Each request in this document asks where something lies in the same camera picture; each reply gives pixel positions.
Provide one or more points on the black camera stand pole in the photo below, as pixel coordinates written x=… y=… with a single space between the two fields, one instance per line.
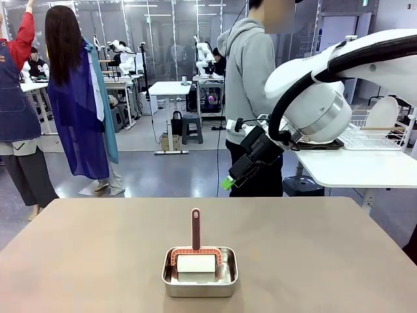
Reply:
x=144 y=65

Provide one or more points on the person in grey hoodie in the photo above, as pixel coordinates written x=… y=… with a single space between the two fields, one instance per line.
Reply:
x=244 y=81

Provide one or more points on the seated person in varsity jacket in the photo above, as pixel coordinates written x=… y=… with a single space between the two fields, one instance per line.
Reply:
x=36 y=66

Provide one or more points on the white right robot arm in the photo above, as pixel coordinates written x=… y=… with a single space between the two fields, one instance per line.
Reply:
x=312 y=98

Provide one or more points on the grey workbench frame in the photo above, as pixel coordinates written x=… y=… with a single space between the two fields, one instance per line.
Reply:
x=208 y=80

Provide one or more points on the grey background stool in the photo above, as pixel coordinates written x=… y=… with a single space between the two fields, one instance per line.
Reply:
x=115 y=117
x=125 y=114

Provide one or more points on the grey plastic stool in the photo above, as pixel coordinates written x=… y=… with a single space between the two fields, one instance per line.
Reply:
x=192 y=119

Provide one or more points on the small metal tray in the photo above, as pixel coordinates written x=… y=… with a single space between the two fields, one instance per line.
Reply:
x=198 y=290

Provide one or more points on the cardboard box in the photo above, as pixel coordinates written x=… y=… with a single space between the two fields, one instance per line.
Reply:
x=166 y=143

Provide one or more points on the computer with coloured light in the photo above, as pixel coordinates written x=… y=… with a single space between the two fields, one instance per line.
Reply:
x=216 y=104

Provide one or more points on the background person in black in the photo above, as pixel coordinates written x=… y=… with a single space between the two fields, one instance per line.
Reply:
x=221 y=62

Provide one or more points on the dark blue plastic stool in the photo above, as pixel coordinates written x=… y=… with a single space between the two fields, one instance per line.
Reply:
x=303 y=184

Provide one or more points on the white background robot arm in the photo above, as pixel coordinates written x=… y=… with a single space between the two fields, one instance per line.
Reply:
x=125 y=63
x=203 y=53

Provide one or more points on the white background work table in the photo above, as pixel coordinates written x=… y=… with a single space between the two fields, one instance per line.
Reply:
x=32 y=86

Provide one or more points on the white side table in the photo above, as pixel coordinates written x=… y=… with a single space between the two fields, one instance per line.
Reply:
x=358 y=169

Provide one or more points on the pink lint roller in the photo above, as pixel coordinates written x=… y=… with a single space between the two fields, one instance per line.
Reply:
x=196 y=228

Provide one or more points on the white low cabinet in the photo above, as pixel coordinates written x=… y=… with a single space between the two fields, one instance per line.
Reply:
x=148 y=102

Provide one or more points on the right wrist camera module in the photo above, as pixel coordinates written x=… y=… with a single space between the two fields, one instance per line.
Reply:
x=232 y=126

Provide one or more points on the white open door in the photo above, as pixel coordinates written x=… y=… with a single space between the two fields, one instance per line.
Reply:
x=366 y=23

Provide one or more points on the robot workstation bench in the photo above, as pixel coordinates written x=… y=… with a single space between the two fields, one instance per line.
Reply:
x=114 y=85

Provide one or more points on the mannequin with blue cape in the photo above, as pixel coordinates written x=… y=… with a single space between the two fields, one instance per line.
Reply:
x=78 y=114

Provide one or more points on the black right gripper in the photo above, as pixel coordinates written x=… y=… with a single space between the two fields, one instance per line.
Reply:
x=262 y=146

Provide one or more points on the white background desk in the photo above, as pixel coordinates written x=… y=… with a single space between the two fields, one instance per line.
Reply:
x=169 y=88

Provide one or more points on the black tote bag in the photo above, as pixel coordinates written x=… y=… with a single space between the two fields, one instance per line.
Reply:
x=177 y=125

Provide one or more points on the white power socket box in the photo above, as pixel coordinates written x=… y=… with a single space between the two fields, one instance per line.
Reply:
x=369 y=202

